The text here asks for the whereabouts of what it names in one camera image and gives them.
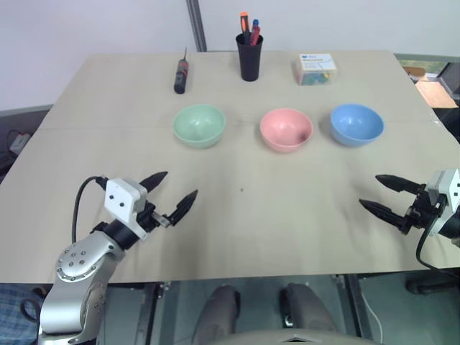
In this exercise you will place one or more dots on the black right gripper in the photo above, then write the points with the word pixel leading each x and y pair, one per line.
pixel 422 212

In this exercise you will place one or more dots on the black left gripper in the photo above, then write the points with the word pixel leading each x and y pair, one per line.
pixel 147 217

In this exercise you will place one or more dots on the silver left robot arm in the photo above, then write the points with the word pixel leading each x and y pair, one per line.
pixel 82 266

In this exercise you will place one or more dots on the green bowl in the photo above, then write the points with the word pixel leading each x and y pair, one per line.
pixel 198 125

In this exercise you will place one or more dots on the blue bowl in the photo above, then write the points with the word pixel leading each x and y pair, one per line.
pixel 356 124

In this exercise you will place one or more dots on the black table foot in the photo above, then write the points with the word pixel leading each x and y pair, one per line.
pixel 431 284

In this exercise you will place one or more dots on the brown cardboard box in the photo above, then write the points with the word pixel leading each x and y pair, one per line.
pixel 435 91

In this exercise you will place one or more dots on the black red screwdriver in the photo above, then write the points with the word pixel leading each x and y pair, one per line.
pixel 181 75

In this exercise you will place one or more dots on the red bowl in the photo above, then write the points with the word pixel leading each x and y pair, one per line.
pixel 285 129

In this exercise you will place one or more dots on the clear box of pins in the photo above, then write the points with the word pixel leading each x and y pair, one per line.
pixel 317 70

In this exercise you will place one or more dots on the black pen cup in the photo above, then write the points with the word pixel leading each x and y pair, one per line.
pixel 249 61

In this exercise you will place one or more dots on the small white floor device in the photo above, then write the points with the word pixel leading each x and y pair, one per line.
pixel 19 142

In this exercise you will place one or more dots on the grey vertical pole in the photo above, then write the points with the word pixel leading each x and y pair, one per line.
pixel 197 25

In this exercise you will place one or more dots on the blue red marker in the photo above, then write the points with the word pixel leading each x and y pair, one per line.
pixel 255 30

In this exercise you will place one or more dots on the orange black marker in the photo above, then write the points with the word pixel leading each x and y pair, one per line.
pixel 245 25

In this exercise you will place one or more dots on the blue checkered cloth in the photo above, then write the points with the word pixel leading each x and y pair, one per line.
pixel 16 312

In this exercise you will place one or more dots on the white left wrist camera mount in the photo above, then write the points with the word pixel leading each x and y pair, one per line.
pixel 120 197

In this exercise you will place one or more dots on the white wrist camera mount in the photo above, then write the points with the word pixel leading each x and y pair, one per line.
pixel 447 192
pixel 120 197

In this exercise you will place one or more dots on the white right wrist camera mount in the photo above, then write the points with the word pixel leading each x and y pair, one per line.
pixel 447 192

